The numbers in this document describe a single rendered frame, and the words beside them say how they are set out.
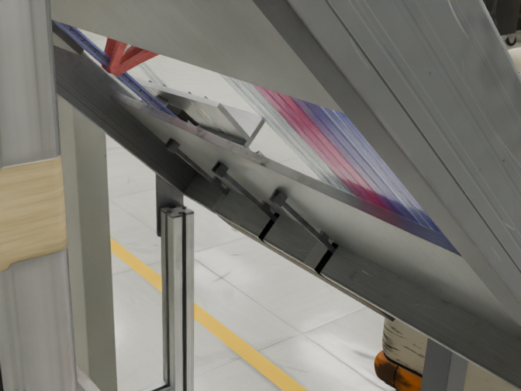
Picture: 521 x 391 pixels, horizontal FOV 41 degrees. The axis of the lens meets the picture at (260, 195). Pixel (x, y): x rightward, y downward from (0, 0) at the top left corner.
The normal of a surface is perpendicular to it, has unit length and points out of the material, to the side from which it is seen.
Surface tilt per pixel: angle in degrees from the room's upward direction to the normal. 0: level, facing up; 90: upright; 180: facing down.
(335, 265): 47
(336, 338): 0
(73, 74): 90
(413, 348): 90
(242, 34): 137
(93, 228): 90
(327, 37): 90
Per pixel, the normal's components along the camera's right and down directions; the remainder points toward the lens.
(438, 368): -0.80, 0.19
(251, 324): 0.04, -0.93
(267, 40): -0.57, 0.81
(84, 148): 0.71, 0.28
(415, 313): -0.55, -0.50
